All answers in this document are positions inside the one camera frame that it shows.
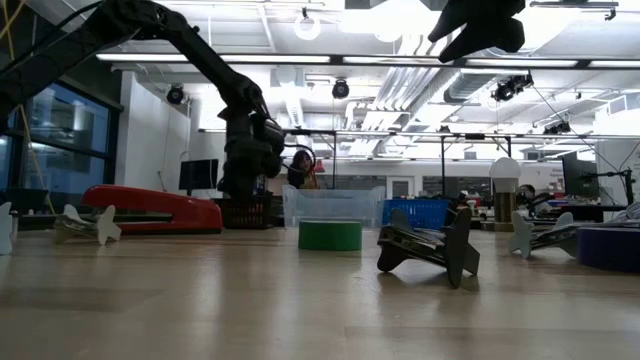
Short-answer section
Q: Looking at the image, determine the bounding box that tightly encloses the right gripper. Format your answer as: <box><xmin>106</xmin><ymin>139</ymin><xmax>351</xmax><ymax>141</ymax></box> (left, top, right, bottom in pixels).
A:
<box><xmin>428</xmin><ymin>0</ymin><xmax>526</xmax><ymax>64</ymax></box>

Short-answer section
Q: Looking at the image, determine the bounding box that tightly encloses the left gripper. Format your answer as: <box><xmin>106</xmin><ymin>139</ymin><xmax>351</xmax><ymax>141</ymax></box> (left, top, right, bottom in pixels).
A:
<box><xmin>219</xmin><ymin>106</ymin><xmax>287</xmax><ymax>200</ymax></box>

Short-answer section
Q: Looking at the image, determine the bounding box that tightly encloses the red cylindrical bottle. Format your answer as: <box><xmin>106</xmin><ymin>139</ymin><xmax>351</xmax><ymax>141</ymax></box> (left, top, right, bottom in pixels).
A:
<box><xmin>79</xmin><ymin>184</ymin><xmax>224</xmax><ymax>236</ymax></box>

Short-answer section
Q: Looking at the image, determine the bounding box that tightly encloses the green tape roll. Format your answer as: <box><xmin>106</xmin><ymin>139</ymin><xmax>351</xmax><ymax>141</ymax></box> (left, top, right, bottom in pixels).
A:
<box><xmin>298</xmin><ymin>220</ymin><xmax>363</xmax><ymax>253</ymax></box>

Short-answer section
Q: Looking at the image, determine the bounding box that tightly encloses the white staple remover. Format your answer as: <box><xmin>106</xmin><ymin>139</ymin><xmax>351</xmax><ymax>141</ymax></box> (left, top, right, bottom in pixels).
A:
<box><xmin>53</xmin><ymin>203</ymin><xmax>123</xmax><ymax>247</ymax></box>

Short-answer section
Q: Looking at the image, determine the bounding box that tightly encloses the dark grey staple remover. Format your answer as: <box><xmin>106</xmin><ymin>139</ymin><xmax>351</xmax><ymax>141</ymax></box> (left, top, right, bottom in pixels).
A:
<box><xmin>376</xmin><ymin>207</ymin><xmax>481</xmax><ymax>290</ymax></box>

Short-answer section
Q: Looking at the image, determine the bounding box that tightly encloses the pale grey staple remover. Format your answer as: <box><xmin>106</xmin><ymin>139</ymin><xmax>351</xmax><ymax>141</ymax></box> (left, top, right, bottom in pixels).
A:
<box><xmin>505</xmin><ymin>209</ymin><xmax>581</xmax><ymax>260</ymax></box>

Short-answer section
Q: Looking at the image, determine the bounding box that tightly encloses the purple tape roll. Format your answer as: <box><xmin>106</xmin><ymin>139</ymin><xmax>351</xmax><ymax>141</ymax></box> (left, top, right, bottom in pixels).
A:
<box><xmin>577</xmin><ymin>226</ymin><xmax>640</xmax><ymax>274</ymax></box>

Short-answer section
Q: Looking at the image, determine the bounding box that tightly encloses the black plastic bin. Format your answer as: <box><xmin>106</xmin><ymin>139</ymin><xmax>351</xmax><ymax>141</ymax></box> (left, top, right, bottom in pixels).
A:
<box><xmin>212</xmin><ymin>193</ymin><xmax>283</xmax><ymax>231</ymax></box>

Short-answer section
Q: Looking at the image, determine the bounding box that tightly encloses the black monitor on stand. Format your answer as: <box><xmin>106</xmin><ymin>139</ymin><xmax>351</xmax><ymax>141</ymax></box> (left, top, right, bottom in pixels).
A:
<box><xmin>178</xmin><ymin>158</ymin><xmax>220</xmax><ymax>197</ymax></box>

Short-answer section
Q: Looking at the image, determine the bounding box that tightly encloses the person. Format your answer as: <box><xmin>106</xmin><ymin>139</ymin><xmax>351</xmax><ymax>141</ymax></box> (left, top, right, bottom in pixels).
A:
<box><xmin>287</xmin><ymin>149</ymin><xmax>321</xmax><ymax>191</ymax></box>

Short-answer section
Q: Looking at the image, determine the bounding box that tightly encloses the black ceiling track light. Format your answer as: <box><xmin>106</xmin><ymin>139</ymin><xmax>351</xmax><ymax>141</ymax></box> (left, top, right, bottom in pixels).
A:
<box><xmin>543</xmin><ymin>119</ymin><xmax>572</xmax><ymax>136</ymax></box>
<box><xmin>490</xmin><ymin>73</ymin><xmax>535</xmax><ymax>104</ymax></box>

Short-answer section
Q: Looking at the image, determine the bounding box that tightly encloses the clear plastic bin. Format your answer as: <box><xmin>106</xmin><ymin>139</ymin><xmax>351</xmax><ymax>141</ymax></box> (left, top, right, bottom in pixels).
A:
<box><xmin>281</xmin><ymin>183</ymin><xmax>387</xmax><ymax>230</ymax></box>

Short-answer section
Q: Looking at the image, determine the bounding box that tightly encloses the bulb lamp with brass base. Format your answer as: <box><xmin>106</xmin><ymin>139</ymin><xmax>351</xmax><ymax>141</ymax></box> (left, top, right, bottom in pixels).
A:
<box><xmin>482</xmin><ymin>156</ymin><xmax>524</xmax><ymax>232</ymax></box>

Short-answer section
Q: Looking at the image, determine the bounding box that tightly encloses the long ceiling light strip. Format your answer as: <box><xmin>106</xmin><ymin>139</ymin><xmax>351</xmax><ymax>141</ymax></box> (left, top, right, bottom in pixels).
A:
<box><xmin>94</xmin><ymin>52</ymin><xmax>640</xmax><ymax>70</ymax></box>

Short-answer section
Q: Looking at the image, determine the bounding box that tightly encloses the black desk monitor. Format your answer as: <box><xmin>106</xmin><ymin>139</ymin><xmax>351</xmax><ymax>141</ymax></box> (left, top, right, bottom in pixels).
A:
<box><xmin>562</xmin><ymin>151</ymin><xmax>601</xmax><ymax>199</ymax></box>

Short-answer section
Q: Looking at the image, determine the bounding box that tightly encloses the blue plastic bin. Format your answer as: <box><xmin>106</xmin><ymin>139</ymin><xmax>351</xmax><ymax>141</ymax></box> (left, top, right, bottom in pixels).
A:
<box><xmin>382</xmin><ymin>198</ymin><xmax>451</xmax><ymax>231</ymax></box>

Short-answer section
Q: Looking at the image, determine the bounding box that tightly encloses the cluttered background desk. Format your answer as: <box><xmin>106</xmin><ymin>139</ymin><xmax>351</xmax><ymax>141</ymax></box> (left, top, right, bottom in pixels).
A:
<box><xmin>517</xmin><ymin>197</ymin><xmax>629</xmax><ymax>224</ymax></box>

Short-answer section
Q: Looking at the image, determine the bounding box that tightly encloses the black background rig frame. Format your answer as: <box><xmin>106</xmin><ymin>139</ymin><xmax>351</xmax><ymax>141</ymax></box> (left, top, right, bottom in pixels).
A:
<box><xmin>439</xmin><ymin>132</ymin><xmax>514</xmax><ymax>201</ymax></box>
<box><xmin>262</xmin><ymin>128</ymin><xmax>339</xmax><ymax>191</ymax></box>

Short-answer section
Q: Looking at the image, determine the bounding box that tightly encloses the white ring ceiling lamp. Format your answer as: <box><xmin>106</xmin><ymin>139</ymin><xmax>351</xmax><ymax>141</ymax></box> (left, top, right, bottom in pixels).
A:
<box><xmin>293</xmin><ymin>12</ymin><xmax>322</xmax><ymax>42</ymax></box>

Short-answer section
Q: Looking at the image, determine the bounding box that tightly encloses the yellow hanging cord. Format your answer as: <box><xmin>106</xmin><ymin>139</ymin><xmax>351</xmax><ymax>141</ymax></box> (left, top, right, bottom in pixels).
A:
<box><xmin>0</xmin><ymin>0</ymin><xmax>56</xmax><ymax>217</ymax></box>

